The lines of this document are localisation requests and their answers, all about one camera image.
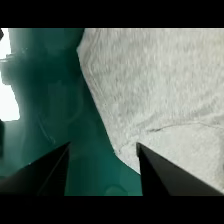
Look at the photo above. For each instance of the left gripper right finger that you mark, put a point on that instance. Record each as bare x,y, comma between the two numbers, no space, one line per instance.
165,176

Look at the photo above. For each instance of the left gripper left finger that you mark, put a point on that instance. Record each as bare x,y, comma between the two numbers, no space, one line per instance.
40,176

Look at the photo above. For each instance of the grey T-shirt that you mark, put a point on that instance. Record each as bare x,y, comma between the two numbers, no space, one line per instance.
160,90

